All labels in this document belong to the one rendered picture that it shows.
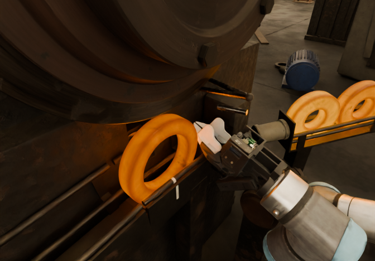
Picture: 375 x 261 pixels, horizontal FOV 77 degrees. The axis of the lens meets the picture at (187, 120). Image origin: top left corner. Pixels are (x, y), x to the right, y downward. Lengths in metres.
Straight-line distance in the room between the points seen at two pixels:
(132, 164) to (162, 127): 0.08
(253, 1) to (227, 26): 0.05
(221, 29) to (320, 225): 0.36
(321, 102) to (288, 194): 0.34
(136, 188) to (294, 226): 0.28
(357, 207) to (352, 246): 0.15
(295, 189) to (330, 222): 0.07
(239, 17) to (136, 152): 0.25
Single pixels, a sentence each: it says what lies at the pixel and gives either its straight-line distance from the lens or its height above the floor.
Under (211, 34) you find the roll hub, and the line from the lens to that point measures 0.27.
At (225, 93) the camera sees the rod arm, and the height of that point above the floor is 0.89.
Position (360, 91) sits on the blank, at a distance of 0.81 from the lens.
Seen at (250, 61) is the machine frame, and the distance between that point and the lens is 0.78.
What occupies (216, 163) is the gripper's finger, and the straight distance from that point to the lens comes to 0.50.
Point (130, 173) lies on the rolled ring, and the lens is 0.41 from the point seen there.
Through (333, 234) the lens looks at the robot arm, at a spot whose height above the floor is 0.71.
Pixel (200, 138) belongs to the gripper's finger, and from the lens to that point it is 0.52.
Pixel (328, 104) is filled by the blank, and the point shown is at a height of 0.75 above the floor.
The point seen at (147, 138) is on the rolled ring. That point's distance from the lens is 0.40.
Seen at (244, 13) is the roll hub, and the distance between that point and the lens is 0.32.
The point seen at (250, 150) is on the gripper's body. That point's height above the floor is 0.78.
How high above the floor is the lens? 1.08
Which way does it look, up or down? 34 degrees down
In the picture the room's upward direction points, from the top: straight up
